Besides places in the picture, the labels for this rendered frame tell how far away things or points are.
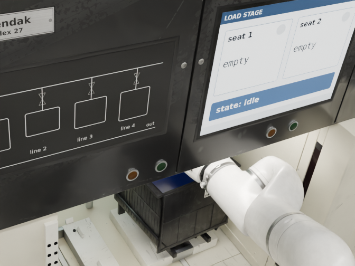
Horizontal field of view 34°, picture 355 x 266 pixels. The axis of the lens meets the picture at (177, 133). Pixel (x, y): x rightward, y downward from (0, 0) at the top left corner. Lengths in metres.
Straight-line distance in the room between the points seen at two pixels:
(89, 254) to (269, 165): 0.53
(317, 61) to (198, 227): 0.59
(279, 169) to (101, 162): 0.40
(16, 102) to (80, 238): 0.82
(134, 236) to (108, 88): 0.80
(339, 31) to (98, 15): 0.44
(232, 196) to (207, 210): 0.25
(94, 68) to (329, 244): 0.40
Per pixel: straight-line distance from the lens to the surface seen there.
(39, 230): 0.88
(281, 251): 0.89
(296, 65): 0.95
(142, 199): 1.35
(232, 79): 0.87
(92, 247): 1.48
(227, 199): 1.16
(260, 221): 0.98
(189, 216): 1.37
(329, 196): 1.22
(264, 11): 0.84
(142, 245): 1.49
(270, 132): 1.01
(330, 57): 1.00
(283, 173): 1.09
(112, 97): 0.77
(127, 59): 0.75
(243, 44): 0.85
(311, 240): 0.85
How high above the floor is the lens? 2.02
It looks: 37 degrees down
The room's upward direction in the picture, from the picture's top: 9 degrees clockwise
